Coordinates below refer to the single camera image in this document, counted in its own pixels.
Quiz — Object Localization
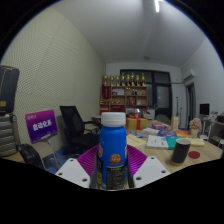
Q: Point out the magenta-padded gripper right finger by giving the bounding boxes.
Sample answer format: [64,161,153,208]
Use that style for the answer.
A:
[125,144,171,189]

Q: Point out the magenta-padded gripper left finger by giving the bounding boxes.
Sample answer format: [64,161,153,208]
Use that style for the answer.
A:
[54,144,101,189]

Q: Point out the blue drink bottle white cap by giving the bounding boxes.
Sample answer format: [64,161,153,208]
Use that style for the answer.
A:
[96,111,129,191]

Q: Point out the white printed booklet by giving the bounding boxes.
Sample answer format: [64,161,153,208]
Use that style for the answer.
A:
[145,134,170,150]

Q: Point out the small pale yellow book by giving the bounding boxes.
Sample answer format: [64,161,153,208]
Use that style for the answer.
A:
[126,133,148,148]

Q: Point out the teal notebook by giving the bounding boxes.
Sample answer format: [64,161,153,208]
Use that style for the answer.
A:
[165,136,181,150]

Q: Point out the dark cup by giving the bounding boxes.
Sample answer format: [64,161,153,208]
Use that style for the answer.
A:
[170,138,192,167]

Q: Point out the black office chair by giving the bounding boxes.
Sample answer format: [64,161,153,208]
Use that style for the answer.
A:
[59,105,103,156]

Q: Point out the flat round red coaster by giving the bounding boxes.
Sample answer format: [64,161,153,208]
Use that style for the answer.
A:
[187,150,201,160]

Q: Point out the black mesh chair back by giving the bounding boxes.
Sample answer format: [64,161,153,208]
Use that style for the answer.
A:
[16,143,46,169]

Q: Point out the yellow gift box red ribbon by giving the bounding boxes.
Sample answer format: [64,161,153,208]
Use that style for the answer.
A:
[125,113,149,131]

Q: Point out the orange red book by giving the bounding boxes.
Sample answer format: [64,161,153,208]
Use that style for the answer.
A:
[175,129,193,138]

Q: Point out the upright orange box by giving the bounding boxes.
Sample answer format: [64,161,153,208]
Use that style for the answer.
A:
[170,116,180,131]

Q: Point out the large pale yellow book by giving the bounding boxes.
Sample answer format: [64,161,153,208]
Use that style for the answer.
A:
[189,137,206,148]

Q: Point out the purple sign board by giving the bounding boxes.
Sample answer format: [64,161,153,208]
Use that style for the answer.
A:
[24,109,59,144]

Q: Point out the pink flowers in white pot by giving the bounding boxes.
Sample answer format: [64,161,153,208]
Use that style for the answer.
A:
[188,117,203,139]

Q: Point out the grey ribbed suitcase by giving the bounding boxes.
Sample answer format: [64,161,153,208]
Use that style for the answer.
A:
[0,113,18,158]

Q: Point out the wooden shelf unit with trophies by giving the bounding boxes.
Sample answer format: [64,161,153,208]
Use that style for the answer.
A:
[99,72,149,116]

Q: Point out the black-framed glass door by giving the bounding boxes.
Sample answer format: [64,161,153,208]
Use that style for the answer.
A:
[119,69,173,119]

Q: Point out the cluttered side desk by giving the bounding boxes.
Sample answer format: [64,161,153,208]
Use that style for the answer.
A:
[199,116,224,148]

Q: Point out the computer monitor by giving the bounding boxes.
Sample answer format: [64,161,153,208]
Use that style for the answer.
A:
[199,103,211,116]

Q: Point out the dark bag with tan trim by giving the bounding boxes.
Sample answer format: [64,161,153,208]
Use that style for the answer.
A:
[0,64,21,115]

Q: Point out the ceiling tube light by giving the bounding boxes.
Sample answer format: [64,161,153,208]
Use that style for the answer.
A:
[153,0,162,14]

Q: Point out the white wall air conditioner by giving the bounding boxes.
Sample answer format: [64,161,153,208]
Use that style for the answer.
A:
[182,68,197,83]

